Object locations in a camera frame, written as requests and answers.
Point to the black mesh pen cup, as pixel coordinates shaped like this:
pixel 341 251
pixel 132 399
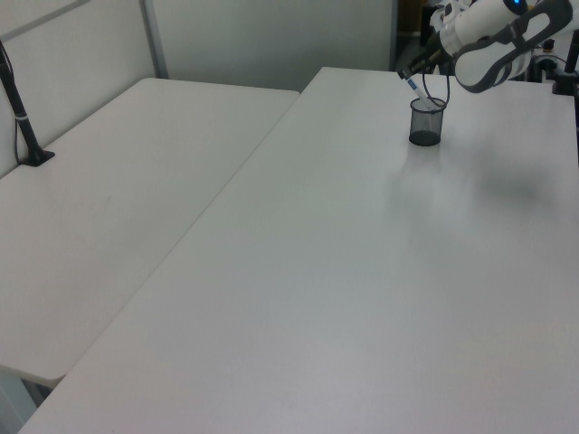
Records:
pixel 425 126

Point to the grey metal partition post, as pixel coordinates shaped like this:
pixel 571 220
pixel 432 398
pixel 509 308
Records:
pixel 154 38

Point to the blue and white marker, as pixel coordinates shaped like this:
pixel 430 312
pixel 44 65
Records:
pixel 419 92

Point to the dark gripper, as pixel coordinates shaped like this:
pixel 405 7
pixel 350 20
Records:
pixel 435 49

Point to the black clamp pole stand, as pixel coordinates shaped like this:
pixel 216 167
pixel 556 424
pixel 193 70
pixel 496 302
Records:
pixel 567 72

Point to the black camera pole with base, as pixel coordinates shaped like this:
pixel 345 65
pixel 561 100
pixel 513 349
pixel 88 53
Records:
pixel 22 119

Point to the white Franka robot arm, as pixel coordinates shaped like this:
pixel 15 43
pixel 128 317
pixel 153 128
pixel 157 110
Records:
pixel 495 43

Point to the white folding table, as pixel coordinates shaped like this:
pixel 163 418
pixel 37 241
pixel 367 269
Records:
pixel 113 203

